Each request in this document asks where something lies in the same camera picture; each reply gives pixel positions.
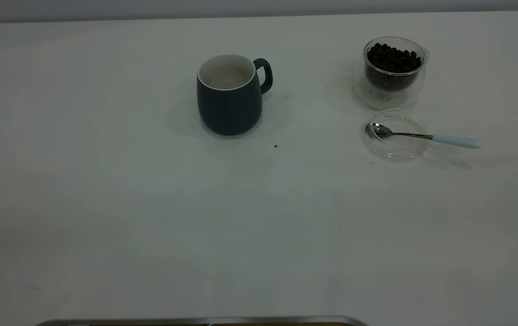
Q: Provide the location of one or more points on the clear round glass lid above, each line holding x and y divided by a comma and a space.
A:
397, 151

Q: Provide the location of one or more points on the dark grey ceramic mug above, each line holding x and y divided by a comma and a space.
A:
229, 111

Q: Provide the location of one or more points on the clear double-wall glass jar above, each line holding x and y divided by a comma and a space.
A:
379, 97

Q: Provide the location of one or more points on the roasted coffee beans heap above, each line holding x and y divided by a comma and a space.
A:
394, 59

